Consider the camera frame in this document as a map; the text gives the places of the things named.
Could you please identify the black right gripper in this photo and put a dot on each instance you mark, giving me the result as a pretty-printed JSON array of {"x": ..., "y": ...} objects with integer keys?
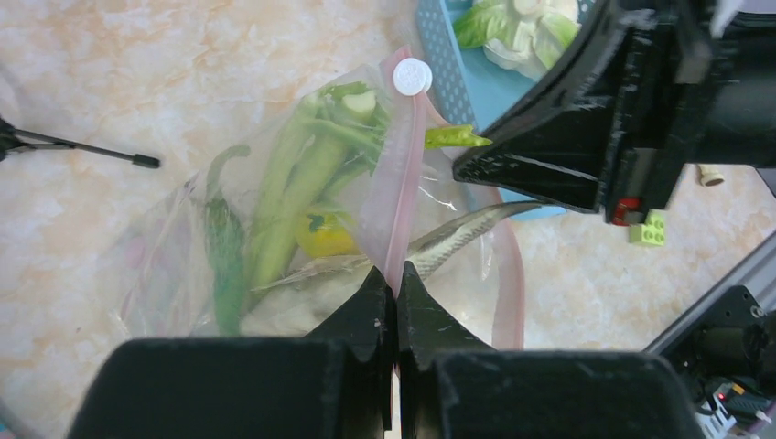
[{"x": 646, "y": 88}]

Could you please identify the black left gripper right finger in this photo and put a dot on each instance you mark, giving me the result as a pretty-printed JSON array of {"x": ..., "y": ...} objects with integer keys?
[{"x": 453, "y": 385}]

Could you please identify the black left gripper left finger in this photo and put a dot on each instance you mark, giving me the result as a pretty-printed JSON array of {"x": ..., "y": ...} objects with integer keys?
[{"x": 335, "y": 382}]

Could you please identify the grey toy fish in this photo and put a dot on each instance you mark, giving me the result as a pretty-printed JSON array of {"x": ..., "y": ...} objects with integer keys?
[{"x": 426, "y": 253}]

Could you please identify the white cauliflower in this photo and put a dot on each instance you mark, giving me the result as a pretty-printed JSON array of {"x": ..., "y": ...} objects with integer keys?
[{"x": 528, "y": 37}]

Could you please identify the yellow banana pepper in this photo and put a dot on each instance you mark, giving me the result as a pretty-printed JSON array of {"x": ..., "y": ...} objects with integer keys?
[{"x": 321, "y": 233}]

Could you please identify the clear zip top bag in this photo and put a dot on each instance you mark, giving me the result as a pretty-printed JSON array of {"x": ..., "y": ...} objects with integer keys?
[{"x": 158, "y": 282}]

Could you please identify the green chili pepper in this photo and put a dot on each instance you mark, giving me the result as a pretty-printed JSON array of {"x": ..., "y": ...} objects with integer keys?
[{"x": 224, "y": 243}]

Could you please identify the light blue plastic basket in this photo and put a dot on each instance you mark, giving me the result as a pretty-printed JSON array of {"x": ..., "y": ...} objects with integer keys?
[{"x": 469, "y": 88}]

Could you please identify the light green lego brick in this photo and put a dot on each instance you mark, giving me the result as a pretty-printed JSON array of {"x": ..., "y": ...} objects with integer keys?
[{"x": 651, "y": 232}]

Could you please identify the pink microphone on tripod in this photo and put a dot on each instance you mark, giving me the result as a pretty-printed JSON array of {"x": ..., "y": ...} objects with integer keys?
[{"x": 16, "y": 141}]

